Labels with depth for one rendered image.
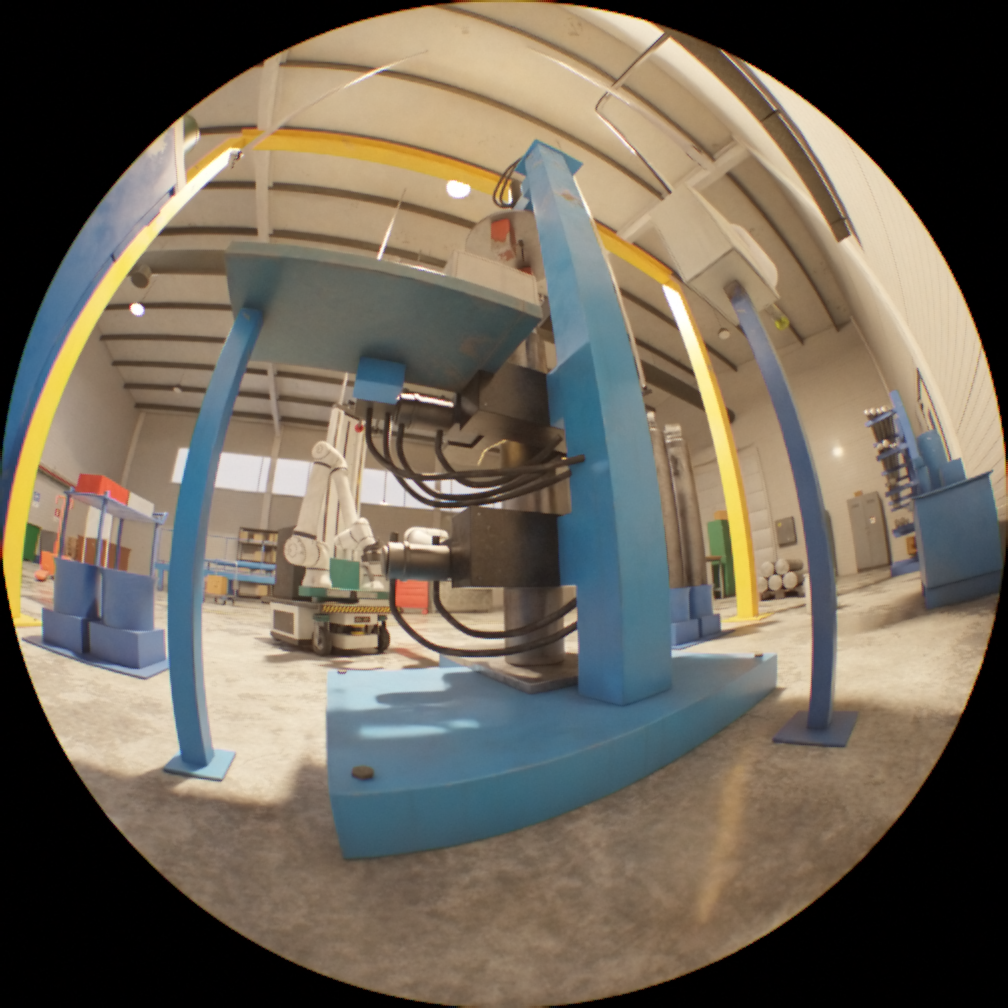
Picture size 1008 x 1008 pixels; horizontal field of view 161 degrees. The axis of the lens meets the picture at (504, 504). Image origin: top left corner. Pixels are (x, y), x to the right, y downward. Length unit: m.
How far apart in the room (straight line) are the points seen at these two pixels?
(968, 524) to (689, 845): 2.24
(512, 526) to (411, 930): 0.85
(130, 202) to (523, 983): 0.94
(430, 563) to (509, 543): 0.23
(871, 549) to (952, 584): 8.33
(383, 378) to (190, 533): 0.63
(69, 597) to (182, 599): 1.14
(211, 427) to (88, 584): 1.19
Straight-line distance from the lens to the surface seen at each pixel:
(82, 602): 1.84
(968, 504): 2.53
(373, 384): 1.02
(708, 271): 1.13
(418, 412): 1.12
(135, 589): 1.65
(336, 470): 2.32
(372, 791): 0.52
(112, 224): 0.60
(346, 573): 2.58
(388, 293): 0.87
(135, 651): 1.62
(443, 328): 0.94
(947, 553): 2.50
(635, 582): 0.84
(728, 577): 8.35
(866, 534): 10.81
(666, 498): 2.47
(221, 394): 0.85
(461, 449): 1.31
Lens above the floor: 0.38
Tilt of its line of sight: 15 degrees up
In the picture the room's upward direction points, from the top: 1 degrees counter-clockwise
